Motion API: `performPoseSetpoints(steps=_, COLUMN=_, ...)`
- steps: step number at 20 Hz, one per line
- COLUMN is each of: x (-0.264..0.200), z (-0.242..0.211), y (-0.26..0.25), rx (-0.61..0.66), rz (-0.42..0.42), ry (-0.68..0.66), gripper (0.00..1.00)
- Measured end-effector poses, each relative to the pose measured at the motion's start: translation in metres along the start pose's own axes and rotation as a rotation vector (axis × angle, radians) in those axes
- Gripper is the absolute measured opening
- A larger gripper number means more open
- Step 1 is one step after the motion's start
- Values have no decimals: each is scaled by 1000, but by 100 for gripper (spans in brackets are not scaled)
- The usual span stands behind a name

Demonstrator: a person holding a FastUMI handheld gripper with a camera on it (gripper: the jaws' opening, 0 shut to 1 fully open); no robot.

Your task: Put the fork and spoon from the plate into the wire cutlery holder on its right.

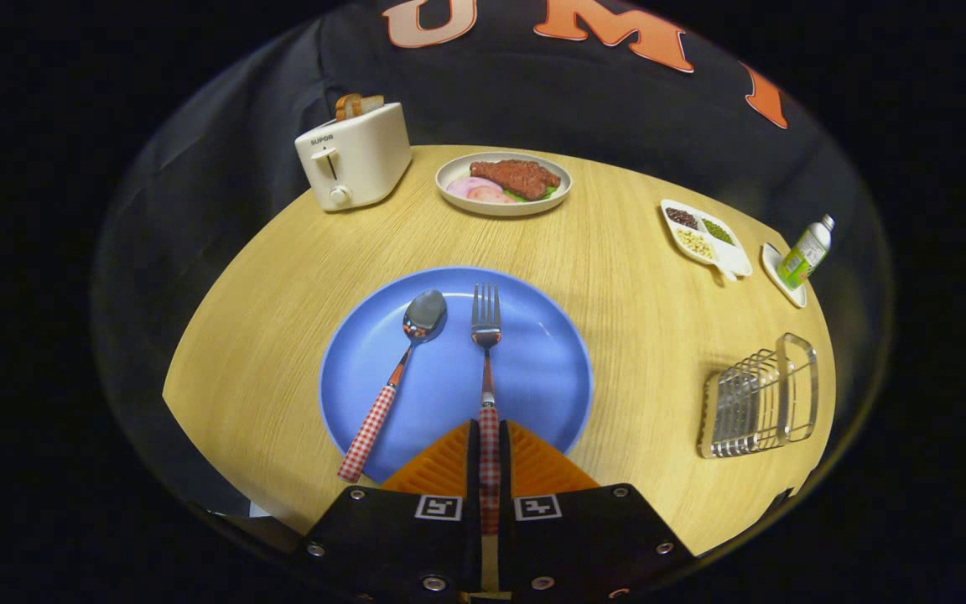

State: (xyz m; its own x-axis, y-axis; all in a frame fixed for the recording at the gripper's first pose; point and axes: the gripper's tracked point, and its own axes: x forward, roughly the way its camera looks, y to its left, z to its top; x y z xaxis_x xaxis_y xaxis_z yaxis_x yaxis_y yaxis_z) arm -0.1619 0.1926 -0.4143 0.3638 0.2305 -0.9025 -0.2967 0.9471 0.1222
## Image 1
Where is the pile of yellow soybeans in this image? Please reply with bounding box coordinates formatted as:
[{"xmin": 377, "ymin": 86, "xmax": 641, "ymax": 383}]
[{"xmin": 674, "ymin": 228, "xmax": 716, "ymax": 261}]

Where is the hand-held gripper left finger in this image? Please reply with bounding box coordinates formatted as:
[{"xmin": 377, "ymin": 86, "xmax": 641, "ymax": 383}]
[{"xmin": 303, "ymin": 419, "xmax": 484, "ymax": 604}]

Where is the white toaster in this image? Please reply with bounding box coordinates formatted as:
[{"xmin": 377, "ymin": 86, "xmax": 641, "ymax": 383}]
[{"xmin": 294, "ymin": 102, "xmax": 413, "ymax": 212}]

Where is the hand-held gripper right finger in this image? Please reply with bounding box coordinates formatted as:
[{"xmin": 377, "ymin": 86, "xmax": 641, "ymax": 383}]
[{"xmin": 498, "ymin": 419, "xmax": 696, "ymax": 601}]

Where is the white divided dish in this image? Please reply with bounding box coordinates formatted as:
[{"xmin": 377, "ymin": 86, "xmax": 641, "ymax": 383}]
[{"xmin": 660, "ymin": 199, "xmax": 754, "ymax": 282}]

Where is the fork with red checkered handle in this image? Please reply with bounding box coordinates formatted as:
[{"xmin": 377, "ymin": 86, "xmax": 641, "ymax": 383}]
[{"xmin": 471, "ymin": 282, "xmax": 502, "ymax": 538}]

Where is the brown steak piece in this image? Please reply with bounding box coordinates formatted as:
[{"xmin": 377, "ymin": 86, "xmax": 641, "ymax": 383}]
[{"xmin": 470, "ymin": 159, "xmax": 562, "ymax": 201}]

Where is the metal cutlery drainer rack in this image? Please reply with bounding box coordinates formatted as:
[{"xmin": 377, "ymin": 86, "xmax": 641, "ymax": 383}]
[{"xmin": 697, "ymin": 332, "xmax": 820, "ymax": 460}]

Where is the spoon with red checkered handle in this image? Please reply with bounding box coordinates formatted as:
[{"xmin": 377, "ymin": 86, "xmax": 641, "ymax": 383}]
[{"xmin": 337, "ymin": 289, "xmax": 449, "ymax": 484}]

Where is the silver bottle with green label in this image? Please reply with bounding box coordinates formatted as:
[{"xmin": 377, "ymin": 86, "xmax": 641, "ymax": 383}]
[{"xmin": 777, "ymin": 214, "xmax": 836, "ymax": 290}]

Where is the blue round plate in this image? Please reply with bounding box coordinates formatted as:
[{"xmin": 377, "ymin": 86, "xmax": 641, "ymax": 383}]
[{"xmin": 319, "ymin": 267, "xmax": 595, "ymax": 486}]

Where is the grey oval food plate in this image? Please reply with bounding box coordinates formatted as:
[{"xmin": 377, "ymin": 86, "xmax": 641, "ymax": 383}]
[{"xmin": 435, "ymin": 151, "xmax": 573, "ymax": 218}]

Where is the small white square dish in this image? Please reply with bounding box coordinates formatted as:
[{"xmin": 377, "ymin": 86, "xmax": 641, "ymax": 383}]
[{"xmin": 761, "ymin": 242, "xmax": 808, "ymax": 310}]

